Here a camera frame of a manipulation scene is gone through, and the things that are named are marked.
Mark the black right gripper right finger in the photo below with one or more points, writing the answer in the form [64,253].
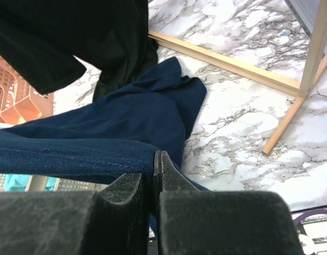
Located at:
[190,221]

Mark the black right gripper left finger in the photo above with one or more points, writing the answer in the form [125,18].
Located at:
[111,221]

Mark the navy blue t shirt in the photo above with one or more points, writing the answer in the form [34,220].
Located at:
[119,133]

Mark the black t shirt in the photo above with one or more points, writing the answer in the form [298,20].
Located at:
[49,42]

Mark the white perforated laundry basket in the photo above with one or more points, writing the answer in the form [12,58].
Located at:
[38,183]

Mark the teal cloth in basket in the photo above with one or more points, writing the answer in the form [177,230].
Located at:
[16,182]

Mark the orange plastic file organizer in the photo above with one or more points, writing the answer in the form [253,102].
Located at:
[19,101]

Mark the wooden clothes rack frame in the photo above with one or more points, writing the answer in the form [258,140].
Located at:
[316,63]

